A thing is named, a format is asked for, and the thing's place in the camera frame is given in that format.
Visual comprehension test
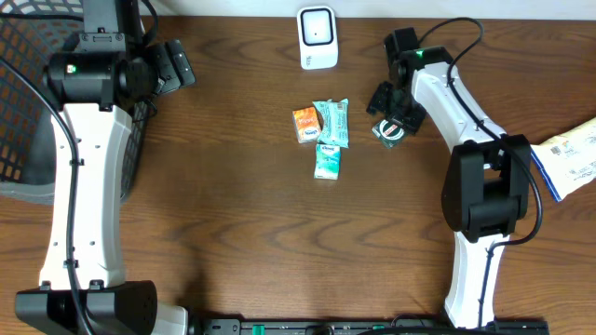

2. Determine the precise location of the teal snack packet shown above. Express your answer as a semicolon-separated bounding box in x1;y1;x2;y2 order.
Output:
313;99;349;148

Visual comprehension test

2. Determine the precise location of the small orange carton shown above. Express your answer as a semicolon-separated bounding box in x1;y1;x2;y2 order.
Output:
292;107;321;143

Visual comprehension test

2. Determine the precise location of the light blue tissue pack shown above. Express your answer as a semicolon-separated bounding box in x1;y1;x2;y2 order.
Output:
314;144;341;180

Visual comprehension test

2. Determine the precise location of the large yellow snack bag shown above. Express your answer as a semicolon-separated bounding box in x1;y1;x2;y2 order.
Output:
531;118;596;202

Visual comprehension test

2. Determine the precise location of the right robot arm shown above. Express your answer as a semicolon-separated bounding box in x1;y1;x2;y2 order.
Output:
367;28;531;329

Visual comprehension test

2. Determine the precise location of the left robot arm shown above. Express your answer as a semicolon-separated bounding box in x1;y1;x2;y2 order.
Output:
15;1;202;335

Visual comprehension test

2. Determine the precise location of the grey plastic mesh basket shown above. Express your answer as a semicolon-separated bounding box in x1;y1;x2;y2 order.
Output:
1;0;156;205

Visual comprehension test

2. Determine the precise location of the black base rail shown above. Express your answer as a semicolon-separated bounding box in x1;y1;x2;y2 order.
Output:
187;317;550;335

